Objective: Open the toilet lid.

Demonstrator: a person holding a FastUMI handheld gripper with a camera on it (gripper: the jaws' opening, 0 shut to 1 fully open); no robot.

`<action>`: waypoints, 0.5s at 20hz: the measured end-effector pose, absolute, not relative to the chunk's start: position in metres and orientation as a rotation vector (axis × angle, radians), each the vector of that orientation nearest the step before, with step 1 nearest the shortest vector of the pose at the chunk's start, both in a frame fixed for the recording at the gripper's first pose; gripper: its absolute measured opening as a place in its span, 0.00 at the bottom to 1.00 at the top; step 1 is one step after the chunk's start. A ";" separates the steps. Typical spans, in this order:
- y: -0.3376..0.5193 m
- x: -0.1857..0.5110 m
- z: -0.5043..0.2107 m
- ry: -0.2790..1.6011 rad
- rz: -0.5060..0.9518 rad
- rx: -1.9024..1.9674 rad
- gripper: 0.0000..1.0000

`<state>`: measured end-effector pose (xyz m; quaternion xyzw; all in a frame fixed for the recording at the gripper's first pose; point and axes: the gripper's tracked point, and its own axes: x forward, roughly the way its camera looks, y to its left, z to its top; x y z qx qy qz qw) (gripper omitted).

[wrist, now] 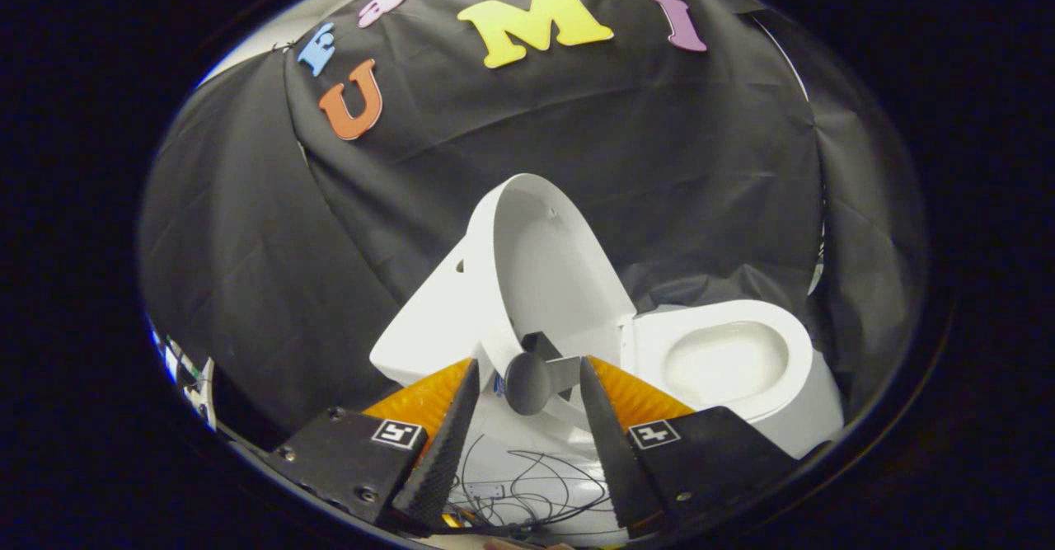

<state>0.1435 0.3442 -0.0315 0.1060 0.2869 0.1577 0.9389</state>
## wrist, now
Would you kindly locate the white toilet body with tank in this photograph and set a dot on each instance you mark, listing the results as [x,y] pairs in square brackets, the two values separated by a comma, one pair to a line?
[791,426]

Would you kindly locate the white toilet lid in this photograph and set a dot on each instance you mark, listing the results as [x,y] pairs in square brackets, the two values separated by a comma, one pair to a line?
[552,270]

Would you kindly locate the black backdrop cloth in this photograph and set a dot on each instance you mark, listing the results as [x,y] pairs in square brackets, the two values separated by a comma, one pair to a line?
[577,121]

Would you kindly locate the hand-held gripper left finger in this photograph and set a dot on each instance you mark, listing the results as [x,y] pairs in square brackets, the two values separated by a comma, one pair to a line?
[449,451]

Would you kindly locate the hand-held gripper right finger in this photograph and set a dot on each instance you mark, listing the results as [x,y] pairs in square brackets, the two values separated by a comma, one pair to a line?
[614,451]

